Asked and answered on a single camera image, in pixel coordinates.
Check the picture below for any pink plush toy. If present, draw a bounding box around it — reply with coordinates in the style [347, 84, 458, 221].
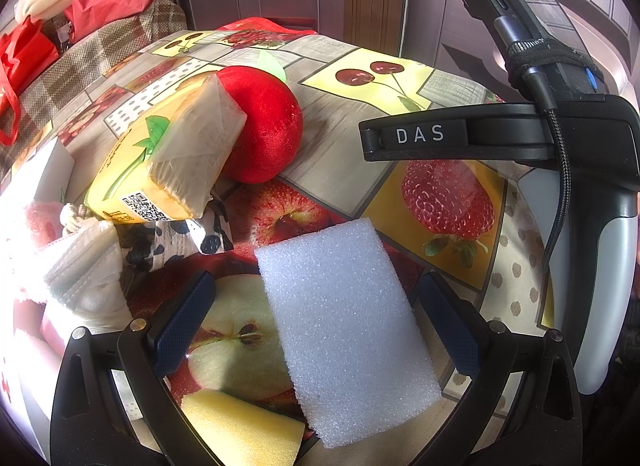
[26, 201, 63, 247]

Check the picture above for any black white spotted cloth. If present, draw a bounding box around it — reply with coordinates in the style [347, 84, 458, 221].
[116, 196, 233, 272]

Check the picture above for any plaid covered bench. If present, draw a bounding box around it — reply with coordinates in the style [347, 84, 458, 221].
[1, 0, 186, 174]

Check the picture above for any fruit pattern tablecloth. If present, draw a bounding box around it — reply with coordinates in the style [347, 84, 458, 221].
[0, 28, 557, 466]

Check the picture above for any white shallow box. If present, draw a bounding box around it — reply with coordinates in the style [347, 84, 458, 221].
[1, 137, 75, 212]

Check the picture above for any red plush apple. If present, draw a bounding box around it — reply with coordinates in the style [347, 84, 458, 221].
[217, 66, 304, 184]

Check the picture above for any red tote bag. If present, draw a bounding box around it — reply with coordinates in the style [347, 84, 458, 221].
[1, 16, 58, 146]

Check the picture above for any white foam block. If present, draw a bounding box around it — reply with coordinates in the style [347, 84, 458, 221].
[255, 218, 442, 449]

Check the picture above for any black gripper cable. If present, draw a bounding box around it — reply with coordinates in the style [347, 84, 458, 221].
[519, 64, 573, 277]

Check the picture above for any braided rope knot toy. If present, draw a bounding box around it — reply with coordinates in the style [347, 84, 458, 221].
[60, 203, 96, 235]

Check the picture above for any yellow sponge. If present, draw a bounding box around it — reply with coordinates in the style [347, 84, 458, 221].
[180, 389, 305, 466]

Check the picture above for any yellow tissue pack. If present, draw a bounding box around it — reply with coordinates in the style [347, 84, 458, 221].
[85, 71, 246, 223]

